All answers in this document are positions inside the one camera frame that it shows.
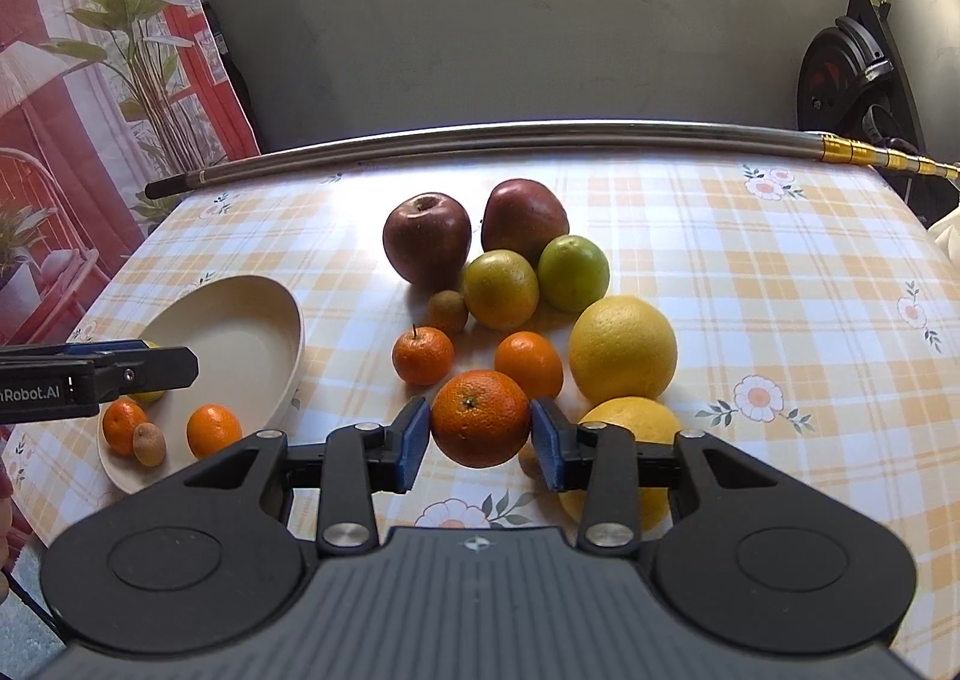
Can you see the green orange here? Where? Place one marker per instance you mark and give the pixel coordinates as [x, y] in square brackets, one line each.
[574, 275]

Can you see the telescopic metal pole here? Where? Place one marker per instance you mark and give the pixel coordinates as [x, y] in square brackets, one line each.
[840, 149]

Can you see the yellow-green orange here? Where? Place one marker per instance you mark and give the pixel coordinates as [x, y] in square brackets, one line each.
[501, 290]

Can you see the small brown fruit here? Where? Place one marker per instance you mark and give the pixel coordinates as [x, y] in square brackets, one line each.
[148, 445]
[448, 312]

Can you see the white bag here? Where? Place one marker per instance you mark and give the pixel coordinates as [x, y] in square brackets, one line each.
[949, 230]

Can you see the red apple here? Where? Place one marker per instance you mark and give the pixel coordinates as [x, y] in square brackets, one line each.
[427, 245]
[525, 219]

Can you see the printed red wall cloth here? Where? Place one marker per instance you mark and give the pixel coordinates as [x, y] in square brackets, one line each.
[75, 125]

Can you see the large yellow citrus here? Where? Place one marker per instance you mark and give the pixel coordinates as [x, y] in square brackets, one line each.
[637, 417]
[622, 350]

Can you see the checked floral tablecloth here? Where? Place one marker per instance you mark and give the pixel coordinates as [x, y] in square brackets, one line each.
[750, 275]

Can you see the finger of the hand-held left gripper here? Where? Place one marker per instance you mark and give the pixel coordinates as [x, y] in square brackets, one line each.
[105, 348]
[157, 369]

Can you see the tangerine with stem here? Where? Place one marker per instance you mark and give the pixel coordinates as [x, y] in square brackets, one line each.
[424, 357]

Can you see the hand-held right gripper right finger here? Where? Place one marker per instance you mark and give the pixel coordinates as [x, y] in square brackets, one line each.
[549, 444]

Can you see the black exercise bike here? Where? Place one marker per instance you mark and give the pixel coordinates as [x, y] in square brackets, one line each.
[832, 80]

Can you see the brown round fruit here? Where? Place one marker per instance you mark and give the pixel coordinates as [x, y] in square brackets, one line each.
[527, 459]

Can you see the large orange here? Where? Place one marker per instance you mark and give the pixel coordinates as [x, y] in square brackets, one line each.
[480, 417]

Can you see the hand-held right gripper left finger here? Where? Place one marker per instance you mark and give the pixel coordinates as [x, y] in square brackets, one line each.
[412, 444]

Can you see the cream plate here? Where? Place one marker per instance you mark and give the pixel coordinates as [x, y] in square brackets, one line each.
[225, 350]

